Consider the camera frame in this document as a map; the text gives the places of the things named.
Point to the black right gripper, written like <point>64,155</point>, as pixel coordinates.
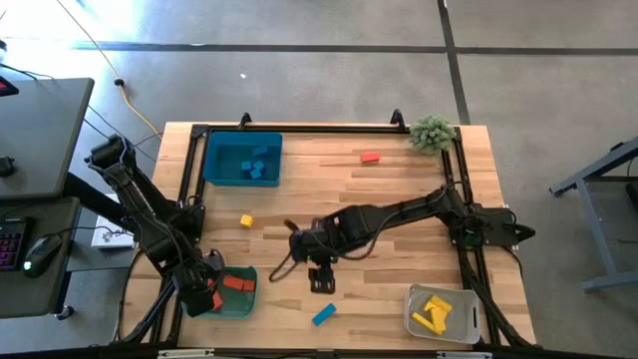
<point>319,244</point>

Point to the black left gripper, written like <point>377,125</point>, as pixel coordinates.
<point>197,299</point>

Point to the long blue rectangular block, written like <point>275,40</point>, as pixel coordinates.
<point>324,314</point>

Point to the small yellow cube block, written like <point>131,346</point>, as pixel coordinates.
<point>246,221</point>

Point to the small blue cube block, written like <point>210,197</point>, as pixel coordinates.
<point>246,166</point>
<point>255,174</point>

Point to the blue arch block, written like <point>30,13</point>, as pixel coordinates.
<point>259,164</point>

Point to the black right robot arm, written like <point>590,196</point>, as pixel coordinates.
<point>399,214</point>

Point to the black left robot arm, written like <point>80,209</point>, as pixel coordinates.
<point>144,209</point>

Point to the green plastic bin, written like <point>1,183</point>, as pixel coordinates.
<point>239,304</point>

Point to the white paper box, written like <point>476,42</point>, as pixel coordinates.
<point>107,239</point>

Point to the blue plastic bin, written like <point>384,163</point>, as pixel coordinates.
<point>224,169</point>

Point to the black desk caster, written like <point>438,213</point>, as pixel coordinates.
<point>65,312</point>

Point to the white plastic bin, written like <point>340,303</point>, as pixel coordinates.
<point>463,329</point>

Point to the black computer mouse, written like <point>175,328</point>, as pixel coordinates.
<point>42,251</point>

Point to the dark grey desk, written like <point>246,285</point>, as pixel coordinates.
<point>30,294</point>

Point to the artificial green potted plant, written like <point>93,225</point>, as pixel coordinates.
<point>431,134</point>

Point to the backlit black keyboard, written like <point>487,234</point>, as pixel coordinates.
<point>12,244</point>

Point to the grey desk top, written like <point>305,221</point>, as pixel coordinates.
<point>45,139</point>

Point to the small black desk device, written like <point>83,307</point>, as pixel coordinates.
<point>6,166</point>

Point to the red-lit black device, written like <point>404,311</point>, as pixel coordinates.
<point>7,88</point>

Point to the white bracket plate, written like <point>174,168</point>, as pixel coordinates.
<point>463,355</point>
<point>184,354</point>

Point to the black aluminium table frame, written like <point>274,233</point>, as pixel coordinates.
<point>324,128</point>

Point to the blue-grey table frame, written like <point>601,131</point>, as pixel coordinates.
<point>598,234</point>

